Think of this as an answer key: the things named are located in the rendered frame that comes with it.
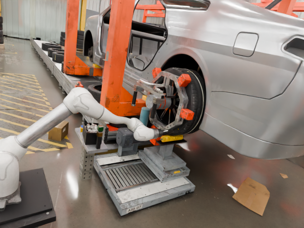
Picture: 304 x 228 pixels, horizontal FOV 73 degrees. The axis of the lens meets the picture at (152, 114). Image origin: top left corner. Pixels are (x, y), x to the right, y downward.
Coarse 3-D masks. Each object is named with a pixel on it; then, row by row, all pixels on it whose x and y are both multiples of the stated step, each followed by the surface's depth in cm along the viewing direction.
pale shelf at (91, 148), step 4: (76, 128) 197; (80, 128) 198; (76, 132) 193; (80, 132) 192; (80, 136) 185; (84, 144) 174; (104, 144) 180; (88, 148) 169; (92, 148) 170; (100, 148) 172; (104, 148) 174; (88, 152) 166; (92, 152) 168; (96, 152) 170
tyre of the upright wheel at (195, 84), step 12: (180, 72) 186; (192, 84) 177; (204, 84) 187; (192, 96) 175; (204, 96) 182; (192, 108) 175; (204, 108) 182; (192, 120) 180; (180, 132) 189; (192, 132) 201
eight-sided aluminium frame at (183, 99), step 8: (160, 72) 196; (168, 72) 194; (152, 80) 208; (160, 80) 204; (176, 80) 178; (152, 88) 216; (176, 88) 178; (184, 88) 178; (184, 96) 178; (184, 104) 178; (176, 120) 179; (160, 128) 200; (168, 128) 189
